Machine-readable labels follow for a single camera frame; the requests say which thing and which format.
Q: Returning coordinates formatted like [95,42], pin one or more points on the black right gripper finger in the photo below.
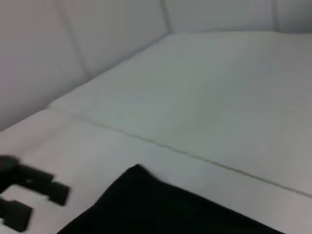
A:
[17,214]
[48,187]

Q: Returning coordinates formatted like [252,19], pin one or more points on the black t-shirt with pink print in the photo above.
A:
[158,207]

